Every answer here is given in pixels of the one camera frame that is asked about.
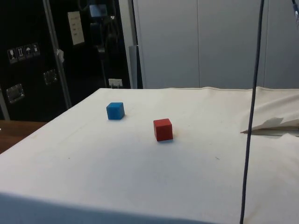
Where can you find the blue cube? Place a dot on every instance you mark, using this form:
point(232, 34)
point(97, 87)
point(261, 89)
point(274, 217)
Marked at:
point(115, 112)

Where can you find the red cube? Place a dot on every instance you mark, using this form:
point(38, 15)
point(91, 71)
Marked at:
point(163, 130)

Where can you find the pale locker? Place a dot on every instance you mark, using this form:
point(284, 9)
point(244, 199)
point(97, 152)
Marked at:
point(282, 56)
point(229, 44)
point(168, 44)

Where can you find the black cabinet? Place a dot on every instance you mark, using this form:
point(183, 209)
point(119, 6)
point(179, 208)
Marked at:
point(35, 77)

